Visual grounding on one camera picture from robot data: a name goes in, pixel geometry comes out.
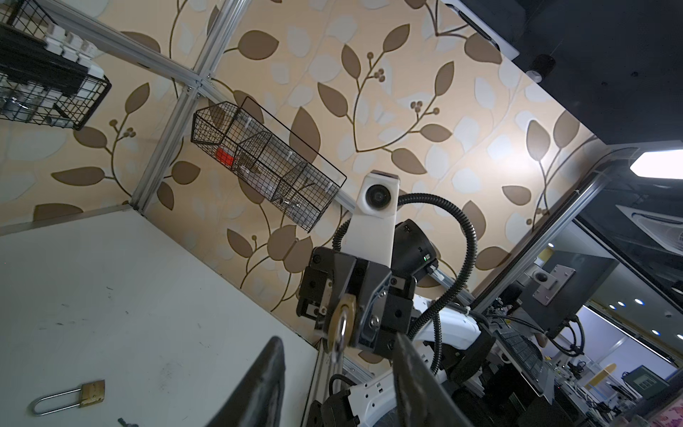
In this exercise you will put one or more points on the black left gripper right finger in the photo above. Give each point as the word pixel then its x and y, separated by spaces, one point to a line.
pixel 421 401

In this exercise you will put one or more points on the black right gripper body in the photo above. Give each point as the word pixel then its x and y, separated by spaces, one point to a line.
pixel 384 298

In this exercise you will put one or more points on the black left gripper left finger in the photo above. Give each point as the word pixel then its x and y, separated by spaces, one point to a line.
pixel 258 398

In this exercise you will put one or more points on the brass padlock with key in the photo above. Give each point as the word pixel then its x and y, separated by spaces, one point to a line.
pixel 85 395

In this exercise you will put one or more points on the small brass padlock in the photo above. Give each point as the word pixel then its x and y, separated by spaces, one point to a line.
pixel 341 327

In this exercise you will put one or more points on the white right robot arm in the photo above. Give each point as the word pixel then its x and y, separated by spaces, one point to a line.
pixel 452 346

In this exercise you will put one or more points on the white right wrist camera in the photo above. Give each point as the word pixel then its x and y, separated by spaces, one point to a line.
pixel 370 235

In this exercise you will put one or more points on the black wire basket right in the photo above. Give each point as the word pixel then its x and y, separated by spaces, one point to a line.
pixel 281 164

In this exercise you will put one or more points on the black wire basket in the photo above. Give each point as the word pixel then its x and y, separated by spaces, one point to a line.
pixel 33 104
pixel 281 164

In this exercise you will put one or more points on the black wire basket rear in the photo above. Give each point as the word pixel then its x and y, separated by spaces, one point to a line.
pixel 33 104

